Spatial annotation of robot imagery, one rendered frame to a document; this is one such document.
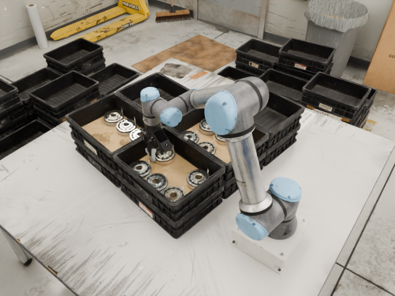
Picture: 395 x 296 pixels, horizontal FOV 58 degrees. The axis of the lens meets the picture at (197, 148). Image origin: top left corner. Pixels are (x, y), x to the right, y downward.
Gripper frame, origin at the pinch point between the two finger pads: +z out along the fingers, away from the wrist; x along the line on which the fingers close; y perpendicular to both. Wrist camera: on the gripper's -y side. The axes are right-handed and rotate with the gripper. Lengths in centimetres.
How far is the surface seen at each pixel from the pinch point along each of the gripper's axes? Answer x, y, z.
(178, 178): -0.1, -14.3, 2.0
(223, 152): -26.4, -15.0, 2.0
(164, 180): 7.1, -13.5, -1.0
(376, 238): -109, -77, 85
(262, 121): -58, -11, 2
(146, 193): 17.0, -14.1, -0.7
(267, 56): -185, 86, 47
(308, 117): -96, -17, 15
